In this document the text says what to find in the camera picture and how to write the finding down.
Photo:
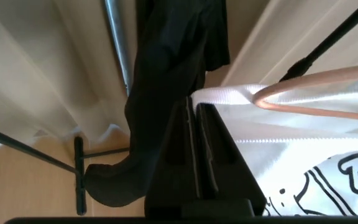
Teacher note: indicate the black clothes rack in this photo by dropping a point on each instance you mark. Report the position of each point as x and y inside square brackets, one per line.
[80, 174]

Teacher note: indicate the pink clothes hanger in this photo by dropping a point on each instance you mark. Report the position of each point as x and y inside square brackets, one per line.
[322, 77]

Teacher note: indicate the beige curtain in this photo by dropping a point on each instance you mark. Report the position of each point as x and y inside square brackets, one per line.
[275, 40]
[26, 62]

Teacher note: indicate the white printed garment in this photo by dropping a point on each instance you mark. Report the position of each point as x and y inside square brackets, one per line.
[291, 149]

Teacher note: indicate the black garment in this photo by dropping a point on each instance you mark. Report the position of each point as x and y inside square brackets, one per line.
[166, 62]

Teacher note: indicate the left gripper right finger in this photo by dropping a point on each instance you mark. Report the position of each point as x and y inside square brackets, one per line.
[219, 168]

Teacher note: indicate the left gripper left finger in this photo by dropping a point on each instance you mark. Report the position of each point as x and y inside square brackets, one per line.
[176, 161]

